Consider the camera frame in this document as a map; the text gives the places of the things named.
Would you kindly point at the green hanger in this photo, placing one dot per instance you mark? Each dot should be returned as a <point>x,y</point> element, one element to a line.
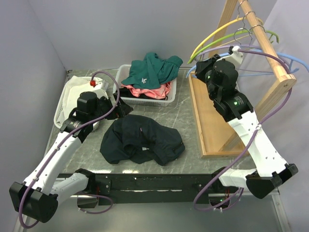
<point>226,37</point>

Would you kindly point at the pink garment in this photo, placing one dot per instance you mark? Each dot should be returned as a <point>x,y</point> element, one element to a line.
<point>157,94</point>

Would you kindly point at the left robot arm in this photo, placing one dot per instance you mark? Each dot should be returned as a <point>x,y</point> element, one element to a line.
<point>38,196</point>

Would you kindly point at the white basket with cloth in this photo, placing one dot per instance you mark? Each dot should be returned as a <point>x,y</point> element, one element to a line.
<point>62,106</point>

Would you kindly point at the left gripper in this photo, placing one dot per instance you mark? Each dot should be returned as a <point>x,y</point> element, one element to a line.
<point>120,109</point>

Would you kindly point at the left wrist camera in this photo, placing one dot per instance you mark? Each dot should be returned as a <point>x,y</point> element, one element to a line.
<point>100,87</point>

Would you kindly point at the yellow hanger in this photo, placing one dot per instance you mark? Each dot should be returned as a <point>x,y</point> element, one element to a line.
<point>215,32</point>

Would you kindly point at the teal garment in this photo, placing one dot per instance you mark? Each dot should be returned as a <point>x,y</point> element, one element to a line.
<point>152,71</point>

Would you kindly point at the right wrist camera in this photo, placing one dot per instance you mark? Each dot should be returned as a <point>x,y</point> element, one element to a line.
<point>235,57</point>

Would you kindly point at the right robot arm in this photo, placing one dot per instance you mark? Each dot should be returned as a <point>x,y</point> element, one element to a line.
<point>271,169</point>

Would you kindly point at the wooden hanger rack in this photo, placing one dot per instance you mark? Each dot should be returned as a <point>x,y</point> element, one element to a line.
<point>215,137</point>

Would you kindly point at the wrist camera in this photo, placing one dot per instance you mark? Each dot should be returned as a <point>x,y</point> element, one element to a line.
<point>235,57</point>
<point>100,87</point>

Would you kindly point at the white cloth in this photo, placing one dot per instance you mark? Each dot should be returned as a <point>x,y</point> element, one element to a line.
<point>72,94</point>

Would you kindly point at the white laundry basket with clothes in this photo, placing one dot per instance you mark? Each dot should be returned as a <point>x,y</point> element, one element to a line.
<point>123,73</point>

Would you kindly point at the blue hanger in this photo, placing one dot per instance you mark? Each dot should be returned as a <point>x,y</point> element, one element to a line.
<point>265,73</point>

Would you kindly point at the purple hanger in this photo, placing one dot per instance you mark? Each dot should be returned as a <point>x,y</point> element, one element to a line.
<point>245,45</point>

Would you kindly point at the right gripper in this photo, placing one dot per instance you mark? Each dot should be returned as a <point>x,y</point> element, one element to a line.
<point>203,65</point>

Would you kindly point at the dark navy shorts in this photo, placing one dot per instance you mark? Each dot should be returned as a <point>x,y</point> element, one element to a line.
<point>140,139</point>

